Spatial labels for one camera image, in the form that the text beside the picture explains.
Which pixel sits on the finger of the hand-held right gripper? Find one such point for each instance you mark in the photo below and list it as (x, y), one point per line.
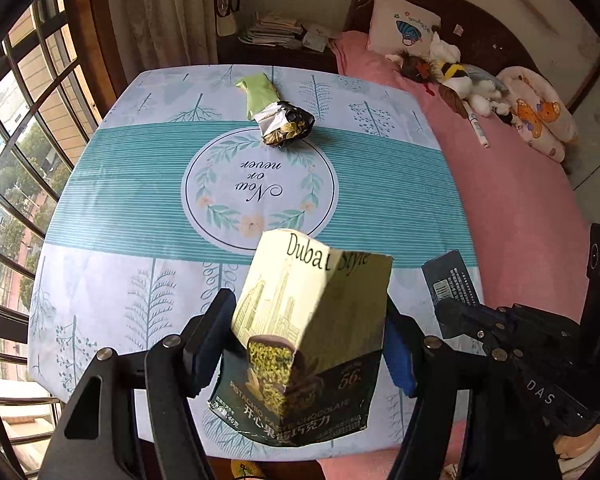
(470, 322)

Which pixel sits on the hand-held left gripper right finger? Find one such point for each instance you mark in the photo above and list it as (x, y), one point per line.
(397, 360)

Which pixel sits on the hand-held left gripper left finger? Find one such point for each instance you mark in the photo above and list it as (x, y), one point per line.
(210, 355)

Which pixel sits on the dark packet with white label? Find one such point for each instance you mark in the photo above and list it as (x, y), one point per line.
(447, 277)

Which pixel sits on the pale yellow chocolate box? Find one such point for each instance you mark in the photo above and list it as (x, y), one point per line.
(300, 310)

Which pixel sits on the yellow embroidered slipper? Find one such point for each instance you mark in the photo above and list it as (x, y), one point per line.
(247, 471)

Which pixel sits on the pink bed sheet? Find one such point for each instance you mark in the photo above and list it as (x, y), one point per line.
(505, 200)

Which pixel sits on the leaf printed tablecloth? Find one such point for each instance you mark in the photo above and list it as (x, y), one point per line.
(130, 200)

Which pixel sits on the white marker pen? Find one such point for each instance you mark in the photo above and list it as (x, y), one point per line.
(477, 127)

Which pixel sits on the pink bear print cushion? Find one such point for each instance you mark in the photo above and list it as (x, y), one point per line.
(540, 115)

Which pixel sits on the small white plush toy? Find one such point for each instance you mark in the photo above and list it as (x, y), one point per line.
(485, 101)

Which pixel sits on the crumpled black gold foil wrapper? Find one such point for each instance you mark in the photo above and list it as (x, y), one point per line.
(287, 125)

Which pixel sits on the grey-blue plush toy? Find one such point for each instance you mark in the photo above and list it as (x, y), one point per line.
(482, 76)

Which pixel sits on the striped bee plush toy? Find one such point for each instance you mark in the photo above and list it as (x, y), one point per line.
(455, 72)

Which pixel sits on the brown furry plush toy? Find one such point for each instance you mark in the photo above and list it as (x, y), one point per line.
(417, 67)

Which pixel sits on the light green wrapper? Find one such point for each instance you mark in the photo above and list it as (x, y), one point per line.
(257, 92)

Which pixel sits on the window with metal grille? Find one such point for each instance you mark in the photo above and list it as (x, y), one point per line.
(20, 135)

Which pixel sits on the dark wooden headboard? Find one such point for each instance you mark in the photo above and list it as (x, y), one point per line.
(480, 25)

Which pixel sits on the dark wooden nightstand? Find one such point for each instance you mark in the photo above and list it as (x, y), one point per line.
(230, 52)

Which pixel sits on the white pillow with blue print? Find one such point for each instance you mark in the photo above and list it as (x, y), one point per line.
(400, 25)

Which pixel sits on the white paper packet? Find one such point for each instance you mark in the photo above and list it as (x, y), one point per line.
(316, 37)

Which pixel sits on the stack of books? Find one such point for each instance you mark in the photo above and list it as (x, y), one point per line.
(275, 30)

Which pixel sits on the pale patterned curtain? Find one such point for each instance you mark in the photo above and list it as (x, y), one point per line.
(155, 10)

